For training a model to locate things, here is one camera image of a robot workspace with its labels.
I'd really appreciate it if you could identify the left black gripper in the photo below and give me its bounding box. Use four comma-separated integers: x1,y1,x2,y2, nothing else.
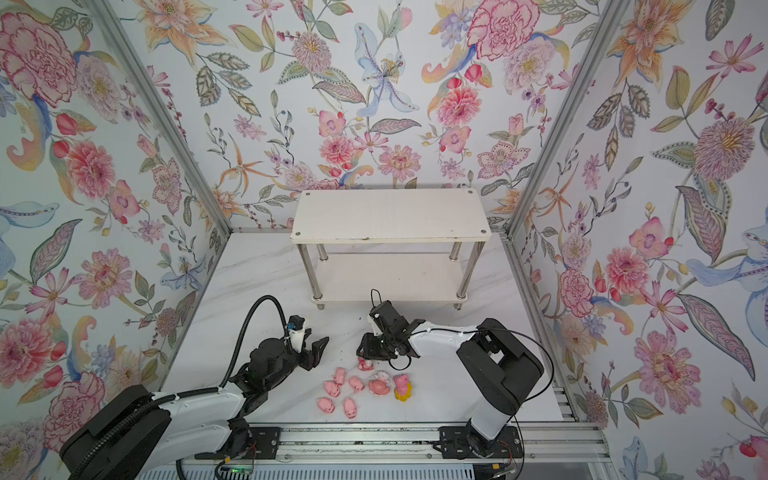
264,331,332,393

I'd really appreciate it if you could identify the pink bear with strawberry hat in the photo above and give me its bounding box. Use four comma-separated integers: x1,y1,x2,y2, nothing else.
358,357,374,371

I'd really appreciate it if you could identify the pink bear white bowl toy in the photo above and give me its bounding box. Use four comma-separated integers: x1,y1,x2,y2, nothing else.
368,371,391,396

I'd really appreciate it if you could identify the pink bear yellow flower toy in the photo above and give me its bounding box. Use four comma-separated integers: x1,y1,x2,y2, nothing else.
393,374,412,402

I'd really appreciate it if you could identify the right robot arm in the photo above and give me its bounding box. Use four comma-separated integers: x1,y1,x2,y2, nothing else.
357,301,545,458

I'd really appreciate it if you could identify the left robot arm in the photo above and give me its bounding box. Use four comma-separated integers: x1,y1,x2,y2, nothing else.
60,315,329,479

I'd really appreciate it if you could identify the white two-tier shelf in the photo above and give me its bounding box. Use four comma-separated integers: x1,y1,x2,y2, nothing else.
290,189,492,309

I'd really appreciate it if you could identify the small pink pig toy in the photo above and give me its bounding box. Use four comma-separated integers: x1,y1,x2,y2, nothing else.
324,381,341,398
343,398,358,419
348,376,365,392
317,397,335,414
333,367,347,386

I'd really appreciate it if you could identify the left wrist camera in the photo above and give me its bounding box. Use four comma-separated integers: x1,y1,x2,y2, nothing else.
288,327,306,353

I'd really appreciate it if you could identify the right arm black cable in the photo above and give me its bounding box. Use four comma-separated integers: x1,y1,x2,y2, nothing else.
369,288,556,480

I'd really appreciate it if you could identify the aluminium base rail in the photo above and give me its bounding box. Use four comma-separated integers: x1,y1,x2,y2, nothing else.
95,422,613,466

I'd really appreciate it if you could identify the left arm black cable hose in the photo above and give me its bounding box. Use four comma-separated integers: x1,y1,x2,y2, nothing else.
71,294,289,480

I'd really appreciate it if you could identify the left aluminium corner post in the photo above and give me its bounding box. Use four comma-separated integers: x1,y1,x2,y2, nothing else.
85,1,233,240

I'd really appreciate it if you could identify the aluminium corner post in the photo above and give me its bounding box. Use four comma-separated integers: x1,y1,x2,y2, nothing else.
85,1,233,240
506,0,625,238

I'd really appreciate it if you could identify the right aluminium corner post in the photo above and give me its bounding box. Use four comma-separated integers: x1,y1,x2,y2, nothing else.
506,0,625,238

